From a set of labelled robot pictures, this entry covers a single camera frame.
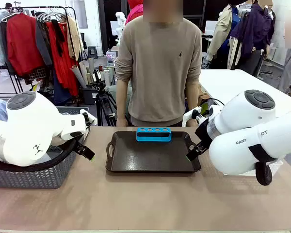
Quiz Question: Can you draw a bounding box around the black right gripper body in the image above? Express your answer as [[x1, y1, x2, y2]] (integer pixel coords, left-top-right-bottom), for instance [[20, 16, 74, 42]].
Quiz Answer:
[[195, 120, 213, 148]]

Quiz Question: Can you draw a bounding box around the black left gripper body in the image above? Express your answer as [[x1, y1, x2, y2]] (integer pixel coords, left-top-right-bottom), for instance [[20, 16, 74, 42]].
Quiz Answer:
[[74, 142, 85, 155]]

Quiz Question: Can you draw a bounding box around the person's left forearm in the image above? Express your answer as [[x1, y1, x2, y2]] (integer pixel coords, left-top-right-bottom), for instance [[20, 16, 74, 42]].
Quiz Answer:
[[185, 80, 200, 121]]

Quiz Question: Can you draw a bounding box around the person's right forearm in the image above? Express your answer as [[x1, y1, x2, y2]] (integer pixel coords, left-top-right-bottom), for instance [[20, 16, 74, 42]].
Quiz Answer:
[[115, 78, 132, 120]]

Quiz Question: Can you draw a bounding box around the small grey woven basket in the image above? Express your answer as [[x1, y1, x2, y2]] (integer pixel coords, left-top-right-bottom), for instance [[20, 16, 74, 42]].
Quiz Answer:
[[55, 106, 98, 146]]

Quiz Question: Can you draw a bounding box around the blue test tube rack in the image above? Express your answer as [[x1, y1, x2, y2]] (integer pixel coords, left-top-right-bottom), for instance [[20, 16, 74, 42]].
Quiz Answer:
[[136, 127, 173, 143]]

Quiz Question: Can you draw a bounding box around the dark brown plastic tray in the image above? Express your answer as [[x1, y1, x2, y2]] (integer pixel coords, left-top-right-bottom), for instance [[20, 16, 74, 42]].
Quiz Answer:
[[105, 131, 201, 173]]

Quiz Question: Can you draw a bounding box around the dark bin of paper rolls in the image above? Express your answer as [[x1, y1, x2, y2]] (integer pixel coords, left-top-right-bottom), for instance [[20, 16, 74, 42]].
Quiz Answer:
[[70, 57, 117, 105]]

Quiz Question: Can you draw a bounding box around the white background table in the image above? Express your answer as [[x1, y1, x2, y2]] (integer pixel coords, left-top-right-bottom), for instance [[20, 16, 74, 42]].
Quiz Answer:
[[198, 69, 291, 117]]

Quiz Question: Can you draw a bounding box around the large grey woven basket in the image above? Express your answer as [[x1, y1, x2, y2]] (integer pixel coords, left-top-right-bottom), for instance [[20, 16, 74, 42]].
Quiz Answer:
[[0, 143, 76, 190]]

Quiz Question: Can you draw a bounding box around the person in beige sweater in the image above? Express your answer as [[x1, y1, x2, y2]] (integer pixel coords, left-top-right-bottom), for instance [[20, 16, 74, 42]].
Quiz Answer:
[[115, 16, 203, 127]]

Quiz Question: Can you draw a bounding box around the red hanging dress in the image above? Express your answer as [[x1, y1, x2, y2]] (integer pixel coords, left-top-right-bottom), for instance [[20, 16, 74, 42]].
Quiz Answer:
[[46, 21, 80, 97]]

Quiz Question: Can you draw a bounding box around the mannequin in beige coat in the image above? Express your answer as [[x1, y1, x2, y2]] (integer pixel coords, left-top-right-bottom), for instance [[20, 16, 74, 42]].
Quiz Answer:
[[207, 3, 243, 70]]

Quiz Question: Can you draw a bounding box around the dark grey hanging jacket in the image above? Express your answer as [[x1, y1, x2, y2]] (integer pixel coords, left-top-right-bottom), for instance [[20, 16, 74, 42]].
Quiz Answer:
[[35, 19, 53, 67]]

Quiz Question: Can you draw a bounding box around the beige hanging garment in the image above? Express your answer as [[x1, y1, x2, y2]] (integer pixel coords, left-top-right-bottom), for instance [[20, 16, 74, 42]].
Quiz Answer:
[[66, 16, 85, 62]]

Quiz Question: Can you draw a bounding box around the mannequin in purple shirt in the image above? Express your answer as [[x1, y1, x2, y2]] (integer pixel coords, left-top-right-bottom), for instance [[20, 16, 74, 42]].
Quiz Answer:
[[229, 1, 276, 75]]

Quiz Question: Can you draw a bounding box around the red hanging jacket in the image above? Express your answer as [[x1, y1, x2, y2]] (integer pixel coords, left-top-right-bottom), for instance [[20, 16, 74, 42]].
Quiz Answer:
[[6, 12, 45, 76]]

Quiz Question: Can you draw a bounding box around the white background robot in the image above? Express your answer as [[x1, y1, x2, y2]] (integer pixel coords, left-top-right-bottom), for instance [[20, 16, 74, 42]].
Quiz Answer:
[[114, 11, 127, 39]]

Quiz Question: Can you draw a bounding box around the figure in red hood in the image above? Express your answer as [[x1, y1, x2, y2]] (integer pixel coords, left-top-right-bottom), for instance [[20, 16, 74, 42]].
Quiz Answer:
[[125, 0, 146, 25]]

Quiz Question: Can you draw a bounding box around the black metal clothes rack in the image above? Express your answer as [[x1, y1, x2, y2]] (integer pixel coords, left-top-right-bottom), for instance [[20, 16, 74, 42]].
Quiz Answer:
[[0, 6, 78, 102]]

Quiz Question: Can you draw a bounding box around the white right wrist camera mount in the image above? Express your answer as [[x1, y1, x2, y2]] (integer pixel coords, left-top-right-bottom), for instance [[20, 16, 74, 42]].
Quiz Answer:
[[182, 106, 202, 127]]

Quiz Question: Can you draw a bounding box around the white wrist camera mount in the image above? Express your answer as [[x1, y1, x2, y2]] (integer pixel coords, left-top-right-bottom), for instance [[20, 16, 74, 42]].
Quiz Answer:
[[79, 108, 98, 127], [182, 106, 202, 127]]

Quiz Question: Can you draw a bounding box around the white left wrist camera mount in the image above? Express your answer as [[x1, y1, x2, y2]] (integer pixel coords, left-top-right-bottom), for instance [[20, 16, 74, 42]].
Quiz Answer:
[[79, 108, 98, 127]]

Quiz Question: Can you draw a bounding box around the black tripod with camera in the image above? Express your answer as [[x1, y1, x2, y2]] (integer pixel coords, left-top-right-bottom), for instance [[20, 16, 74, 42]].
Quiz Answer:
[[91, 69, 117, 127]]

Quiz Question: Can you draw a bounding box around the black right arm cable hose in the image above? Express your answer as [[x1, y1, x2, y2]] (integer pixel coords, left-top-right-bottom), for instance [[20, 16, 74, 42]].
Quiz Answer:
[[248, 144, 277, 186]]

